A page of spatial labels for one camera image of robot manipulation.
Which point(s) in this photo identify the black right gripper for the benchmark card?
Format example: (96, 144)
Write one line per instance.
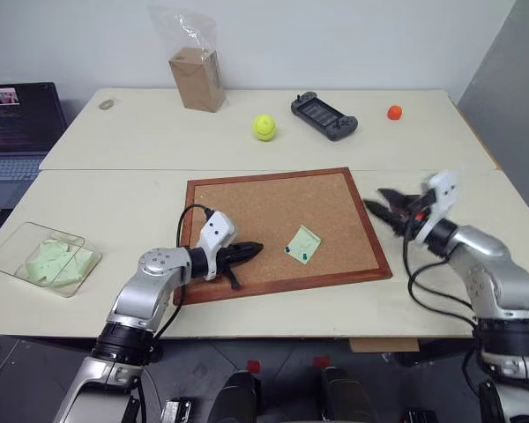
(414, 207)

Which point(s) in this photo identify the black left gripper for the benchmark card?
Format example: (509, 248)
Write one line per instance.
(225, 260)

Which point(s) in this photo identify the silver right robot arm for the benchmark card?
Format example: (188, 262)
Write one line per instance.
(498, 273)

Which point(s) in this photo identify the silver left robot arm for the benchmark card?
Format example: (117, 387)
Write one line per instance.
(141, 299)

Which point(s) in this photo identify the green sticky note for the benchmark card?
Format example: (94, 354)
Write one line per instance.
(303, 242)

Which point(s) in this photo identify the small black box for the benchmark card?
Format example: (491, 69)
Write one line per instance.
(175, 410)

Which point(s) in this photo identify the brown cardboard box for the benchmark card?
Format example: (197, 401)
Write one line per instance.
(196, 83)

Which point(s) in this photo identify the small clear oval tray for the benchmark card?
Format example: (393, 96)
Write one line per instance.
(107, 104)

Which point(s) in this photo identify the clear plastic box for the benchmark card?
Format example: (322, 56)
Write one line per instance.
(9, 260)

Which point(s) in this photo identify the brown box in plastic bag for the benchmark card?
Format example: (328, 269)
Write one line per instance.
(176, 26)

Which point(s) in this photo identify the wood framed cork board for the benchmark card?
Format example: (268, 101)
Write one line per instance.
(273, 207)

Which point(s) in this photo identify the small orange ball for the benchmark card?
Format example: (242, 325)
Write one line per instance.
(394, 113)

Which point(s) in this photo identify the red floor marker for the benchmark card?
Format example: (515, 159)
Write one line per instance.
(253, 366)
(321, 361)

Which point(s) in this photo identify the dark grey game controller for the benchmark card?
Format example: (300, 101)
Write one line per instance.
(324, 115)

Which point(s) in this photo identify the dark rounded shape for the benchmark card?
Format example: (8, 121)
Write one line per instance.
(346, 394)
(236, 396)

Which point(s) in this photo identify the yellow green ball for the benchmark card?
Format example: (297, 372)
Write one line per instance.
(264, 128)

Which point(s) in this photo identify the flat brown cardboard piece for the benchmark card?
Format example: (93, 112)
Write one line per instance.
(383, 345)

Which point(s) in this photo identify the pile of green notes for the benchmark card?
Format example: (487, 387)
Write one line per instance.
(57, 264)

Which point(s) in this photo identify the dark laptop computer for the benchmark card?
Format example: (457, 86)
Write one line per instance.
(17, 128)

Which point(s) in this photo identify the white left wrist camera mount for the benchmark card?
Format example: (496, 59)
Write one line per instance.
(216, 231)

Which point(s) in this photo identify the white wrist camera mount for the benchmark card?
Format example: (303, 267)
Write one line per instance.
(441, 194)
(216, 231)

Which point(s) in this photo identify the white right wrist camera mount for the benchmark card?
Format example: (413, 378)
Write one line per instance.
(441, 194)

